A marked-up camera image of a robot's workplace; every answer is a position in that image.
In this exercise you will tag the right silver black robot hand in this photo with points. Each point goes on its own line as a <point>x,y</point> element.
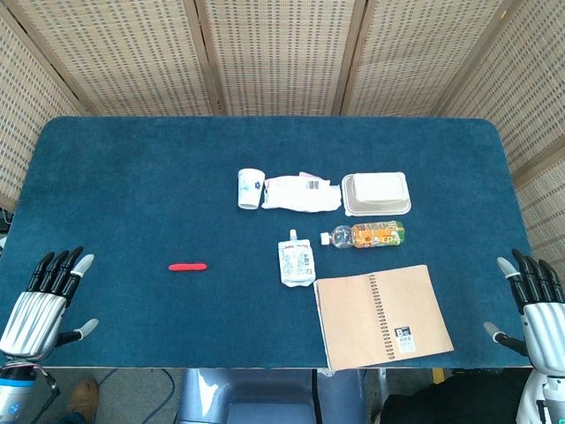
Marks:
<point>545,327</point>

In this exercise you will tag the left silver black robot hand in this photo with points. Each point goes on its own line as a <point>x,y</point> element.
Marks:
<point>37,318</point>

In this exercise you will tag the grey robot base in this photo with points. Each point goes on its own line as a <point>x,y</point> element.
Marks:
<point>265,397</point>

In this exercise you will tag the brown shoe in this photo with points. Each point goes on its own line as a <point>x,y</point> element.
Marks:
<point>86,395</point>

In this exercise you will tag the black bag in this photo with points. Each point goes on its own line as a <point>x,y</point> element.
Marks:
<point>441,402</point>

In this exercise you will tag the blue table cloth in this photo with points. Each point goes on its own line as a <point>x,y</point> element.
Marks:
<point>132,199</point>

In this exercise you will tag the white table leg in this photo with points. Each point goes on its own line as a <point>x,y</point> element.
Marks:
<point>382,380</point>

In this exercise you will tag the brown spiral notebook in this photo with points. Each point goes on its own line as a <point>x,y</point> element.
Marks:
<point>353,318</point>

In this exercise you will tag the orange label plastic bottle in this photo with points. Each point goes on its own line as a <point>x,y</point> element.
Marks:
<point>375,236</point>

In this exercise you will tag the beige lunch box container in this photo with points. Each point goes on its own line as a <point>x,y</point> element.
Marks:
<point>379,190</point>

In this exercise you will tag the white paper cup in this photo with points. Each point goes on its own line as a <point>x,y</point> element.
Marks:
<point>249,190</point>

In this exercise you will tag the white spout pouch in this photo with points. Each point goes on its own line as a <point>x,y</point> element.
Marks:
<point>296,265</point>

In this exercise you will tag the white wet wipes pack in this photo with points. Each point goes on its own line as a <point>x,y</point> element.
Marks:
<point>296,194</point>

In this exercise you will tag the woven bamboo folding screen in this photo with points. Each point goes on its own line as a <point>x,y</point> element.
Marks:
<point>282,53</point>

